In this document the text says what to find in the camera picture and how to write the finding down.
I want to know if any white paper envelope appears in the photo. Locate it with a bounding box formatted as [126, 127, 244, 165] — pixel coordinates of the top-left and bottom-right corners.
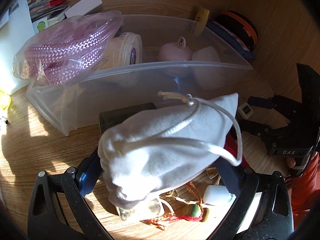
[0, 0, 35, 95]

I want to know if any orange sleeve forearm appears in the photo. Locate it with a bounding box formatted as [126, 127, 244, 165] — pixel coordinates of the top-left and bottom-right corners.
[286, 152, 319, 229]

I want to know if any blue zipper pouch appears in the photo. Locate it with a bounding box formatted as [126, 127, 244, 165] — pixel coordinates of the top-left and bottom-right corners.
[206, 20, 255, 60]

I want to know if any black orange round case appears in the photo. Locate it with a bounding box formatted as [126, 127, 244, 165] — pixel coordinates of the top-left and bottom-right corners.
[214, 10, 258, 52]

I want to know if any white small box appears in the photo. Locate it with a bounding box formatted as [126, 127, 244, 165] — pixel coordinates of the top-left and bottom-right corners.
[65, 0, 103, 18]

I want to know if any white round jar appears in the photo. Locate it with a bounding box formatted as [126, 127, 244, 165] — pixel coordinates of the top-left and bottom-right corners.
[100, 32, 142, 69]

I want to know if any green bead red cord charm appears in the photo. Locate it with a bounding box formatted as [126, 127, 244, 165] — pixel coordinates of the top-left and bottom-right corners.
[142, 181, 206, 231]

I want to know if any right hand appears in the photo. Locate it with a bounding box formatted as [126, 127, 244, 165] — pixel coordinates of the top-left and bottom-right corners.
[286, 158, 296, 168]

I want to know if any white drawstring pouch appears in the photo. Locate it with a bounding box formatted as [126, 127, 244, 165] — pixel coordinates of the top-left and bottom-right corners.
[98, 92, 243, 209]

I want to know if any pink braided cord bag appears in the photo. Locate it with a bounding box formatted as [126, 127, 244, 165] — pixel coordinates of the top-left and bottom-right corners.
[12, 10, 123, 86]

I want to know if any small white charger cube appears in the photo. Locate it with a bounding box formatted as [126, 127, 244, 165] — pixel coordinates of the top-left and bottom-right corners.
[238, 102, 254, 120]

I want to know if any frosted teal bottle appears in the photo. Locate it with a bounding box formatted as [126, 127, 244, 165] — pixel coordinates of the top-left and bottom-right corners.
[203, 185, 236, 206]

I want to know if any red velvet pouch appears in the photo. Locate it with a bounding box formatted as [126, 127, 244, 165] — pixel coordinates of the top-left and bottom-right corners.
[224, 132, 250, 168]

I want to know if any white round puff case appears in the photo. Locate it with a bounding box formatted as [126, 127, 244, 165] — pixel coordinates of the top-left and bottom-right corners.
[192, 46, 221, 62]

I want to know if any pink round case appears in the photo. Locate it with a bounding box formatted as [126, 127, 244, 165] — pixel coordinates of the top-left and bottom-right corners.
[157, 37, 193, 62]

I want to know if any clear plastic storage bin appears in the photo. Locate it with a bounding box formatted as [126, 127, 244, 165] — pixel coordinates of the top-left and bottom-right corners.
[26, 15, 252, 135]

